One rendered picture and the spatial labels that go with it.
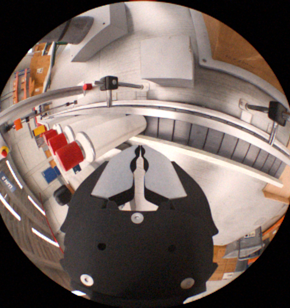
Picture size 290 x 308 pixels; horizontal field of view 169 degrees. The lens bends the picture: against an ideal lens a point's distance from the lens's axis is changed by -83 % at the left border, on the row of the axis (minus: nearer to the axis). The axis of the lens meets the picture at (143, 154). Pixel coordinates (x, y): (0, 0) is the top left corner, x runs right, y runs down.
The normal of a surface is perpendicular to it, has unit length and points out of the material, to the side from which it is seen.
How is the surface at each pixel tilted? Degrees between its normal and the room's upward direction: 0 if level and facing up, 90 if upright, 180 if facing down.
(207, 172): 0
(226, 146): 0
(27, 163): 90
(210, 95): 0
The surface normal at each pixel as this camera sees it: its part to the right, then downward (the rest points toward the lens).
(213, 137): -0.50, 0.46
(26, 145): 0.86, 0.16
